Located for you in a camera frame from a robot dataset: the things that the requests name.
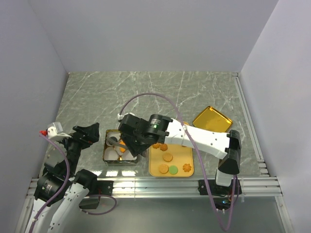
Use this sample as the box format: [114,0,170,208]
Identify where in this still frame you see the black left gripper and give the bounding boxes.
[56,122,99,175]

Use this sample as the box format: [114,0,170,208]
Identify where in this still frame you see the orange fish cookie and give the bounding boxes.
[119,141,127,153]

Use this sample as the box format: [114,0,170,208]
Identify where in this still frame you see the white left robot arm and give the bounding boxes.
[26,122,100,233]

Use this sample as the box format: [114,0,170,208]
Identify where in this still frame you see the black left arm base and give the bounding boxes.
[67,169,114,210]

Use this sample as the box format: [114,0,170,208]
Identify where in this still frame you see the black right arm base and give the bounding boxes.
[198,179,242,211]

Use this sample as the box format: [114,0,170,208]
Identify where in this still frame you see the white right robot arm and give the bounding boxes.
[118,114,242,194]

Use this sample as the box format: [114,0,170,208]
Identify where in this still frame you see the white paper cup liner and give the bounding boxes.
[114,146,127,156]
[121,150,137,161]
[104,147,119,161]
[106,131,120,147]

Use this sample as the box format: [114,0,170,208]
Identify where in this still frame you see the gold cookie tin box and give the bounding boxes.
[103,130,139,166]

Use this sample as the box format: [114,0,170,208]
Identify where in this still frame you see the flower shaped cookie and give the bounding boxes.
[182,164,192,172]
[152,143,160,149]

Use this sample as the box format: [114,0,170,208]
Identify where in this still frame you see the round waffle cookie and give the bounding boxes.
[162,153,173,162]
[158,164,169,174]

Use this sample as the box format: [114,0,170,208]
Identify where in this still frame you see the green round cookie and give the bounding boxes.
[169,166,178,175]

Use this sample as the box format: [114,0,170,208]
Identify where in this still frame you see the orange plastic tray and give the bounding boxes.
[149,144,194,178]

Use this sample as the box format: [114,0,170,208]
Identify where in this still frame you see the gold tin lid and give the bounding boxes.
[192,106,233,133]

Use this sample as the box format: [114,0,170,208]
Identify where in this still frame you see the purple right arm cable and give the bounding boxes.
[119,93,240,231]

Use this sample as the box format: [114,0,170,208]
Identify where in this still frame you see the white aluminium side rail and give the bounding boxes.
[232,72,270,175]

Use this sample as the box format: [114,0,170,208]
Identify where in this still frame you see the aluminium front rail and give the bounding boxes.
[26,176,284,199]

